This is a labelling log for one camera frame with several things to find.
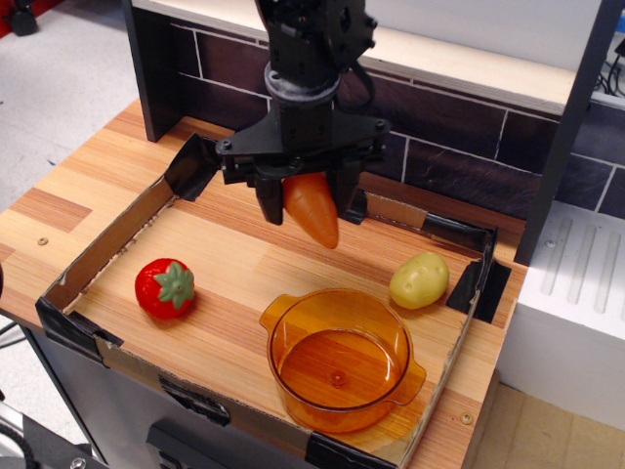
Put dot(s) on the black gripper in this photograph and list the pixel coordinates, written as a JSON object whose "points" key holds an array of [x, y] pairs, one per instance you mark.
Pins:
{"points": [[294, 141]]}

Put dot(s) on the orange toy carrot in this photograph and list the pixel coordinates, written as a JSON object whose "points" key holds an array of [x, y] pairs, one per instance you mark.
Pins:
{"points": [[308, 200]]}

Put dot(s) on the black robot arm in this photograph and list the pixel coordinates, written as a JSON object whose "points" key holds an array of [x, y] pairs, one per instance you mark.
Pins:
{"points": [[312, 44]]}

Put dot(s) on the cardboard fence with black tape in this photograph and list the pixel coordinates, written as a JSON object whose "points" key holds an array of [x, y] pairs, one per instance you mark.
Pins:
{"points": [[201, 381]]}

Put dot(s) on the orange transparent plastic pot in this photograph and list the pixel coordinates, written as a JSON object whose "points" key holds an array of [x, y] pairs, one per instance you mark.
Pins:
{"points": [[341, 358]]}

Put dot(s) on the yellow toy potato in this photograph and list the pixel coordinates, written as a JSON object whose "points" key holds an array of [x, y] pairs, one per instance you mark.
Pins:
{"points": [[419, 281]]}

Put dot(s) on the red toy strawberry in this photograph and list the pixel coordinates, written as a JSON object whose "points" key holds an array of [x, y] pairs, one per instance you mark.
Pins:
{"points": [[164, 288]]}

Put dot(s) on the black base equipment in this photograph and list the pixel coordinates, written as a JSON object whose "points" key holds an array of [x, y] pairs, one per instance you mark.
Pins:
{"points": [[28, 444]]}

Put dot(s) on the white ribbed panel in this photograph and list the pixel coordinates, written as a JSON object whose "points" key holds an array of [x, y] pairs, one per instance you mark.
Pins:
{"points": [[565, 342]]}

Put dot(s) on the black vertical post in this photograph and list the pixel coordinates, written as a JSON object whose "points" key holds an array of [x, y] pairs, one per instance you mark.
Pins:
{"points": [[604, 26]]}

